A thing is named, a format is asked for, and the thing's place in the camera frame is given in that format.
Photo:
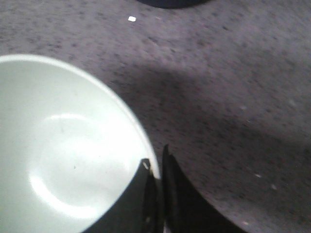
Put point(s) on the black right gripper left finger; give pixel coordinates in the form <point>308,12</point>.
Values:
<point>136,210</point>

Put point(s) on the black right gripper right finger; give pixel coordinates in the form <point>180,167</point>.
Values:
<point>186,211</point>

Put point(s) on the green bowl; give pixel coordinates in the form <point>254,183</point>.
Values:
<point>69,147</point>

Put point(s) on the dark blue saucepan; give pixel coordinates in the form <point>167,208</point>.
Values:
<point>171,4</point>

